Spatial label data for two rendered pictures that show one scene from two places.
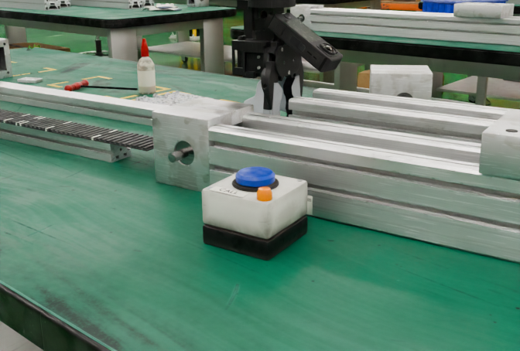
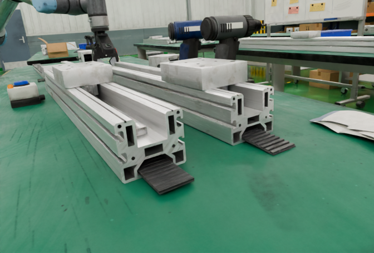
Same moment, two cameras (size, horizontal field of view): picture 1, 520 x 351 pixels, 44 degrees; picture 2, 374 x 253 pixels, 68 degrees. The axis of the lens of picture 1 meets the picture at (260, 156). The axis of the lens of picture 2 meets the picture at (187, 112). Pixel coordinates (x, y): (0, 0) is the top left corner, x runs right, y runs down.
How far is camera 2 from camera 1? 0.84 m
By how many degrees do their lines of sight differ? 25
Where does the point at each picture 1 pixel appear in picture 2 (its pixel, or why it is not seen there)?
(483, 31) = (303, 44)
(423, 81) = (164, 59)
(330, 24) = (247, 44)
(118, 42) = not seen: hidden behind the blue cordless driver
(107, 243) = not seen: outside the picture
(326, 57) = (103, 48)
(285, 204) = (19, 91)
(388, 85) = (153, 61)
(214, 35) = not seen: hidden behind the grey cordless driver
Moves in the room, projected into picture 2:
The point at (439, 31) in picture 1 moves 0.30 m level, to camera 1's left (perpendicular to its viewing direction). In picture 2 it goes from (286, 45) to (245, 47)
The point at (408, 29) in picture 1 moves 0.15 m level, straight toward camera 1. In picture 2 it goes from (275, 45) to (267, 47)
